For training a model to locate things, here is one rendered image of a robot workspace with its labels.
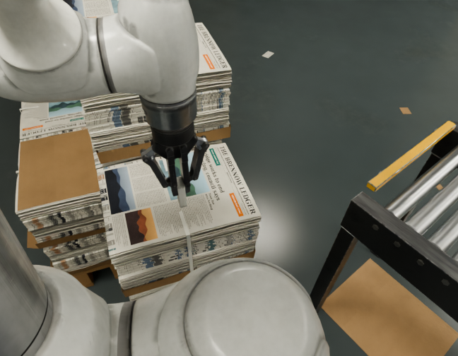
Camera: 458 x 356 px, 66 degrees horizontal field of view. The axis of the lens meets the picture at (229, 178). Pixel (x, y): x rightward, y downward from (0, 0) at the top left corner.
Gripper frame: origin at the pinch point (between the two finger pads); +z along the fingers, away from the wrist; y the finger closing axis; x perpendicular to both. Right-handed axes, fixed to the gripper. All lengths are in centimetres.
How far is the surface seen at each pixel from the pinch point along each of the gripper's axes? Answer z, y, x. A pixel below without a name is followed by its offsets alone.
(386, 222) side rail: 16, -49, 13
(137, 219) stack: 13.0, 10.4, -5.8
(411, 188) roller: 16, -63, 6
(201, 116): 2.6, -12.1, -26.0
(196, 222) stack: 13.4, -2.9, -0.7
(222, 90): -4.4, -18.2, -26.1
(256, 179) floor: 96, -57, -74
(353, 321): 96, -65, 15
